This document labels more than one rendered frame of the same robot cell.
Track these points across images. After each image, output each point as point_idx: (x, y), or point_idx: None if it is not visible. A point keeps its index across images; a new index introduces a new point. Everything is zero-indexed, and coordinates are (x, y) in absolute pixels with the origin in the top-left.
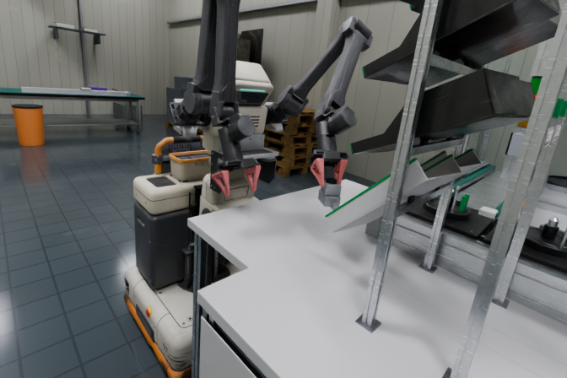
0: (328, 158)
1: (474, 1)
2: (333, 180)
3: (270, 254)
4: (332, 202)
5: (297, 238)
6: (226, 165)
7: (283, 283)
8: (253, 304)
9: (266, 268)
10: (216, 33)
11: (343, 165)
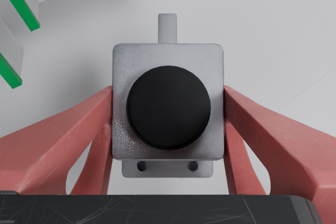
0: (234, 196)
1: None
2: (161, 78)
3: (306, 105)
4: (176, 22)
5: (219, 190)
6: None
7: None
8: None
9: (320, 44)
10: None
11: (19, 141)
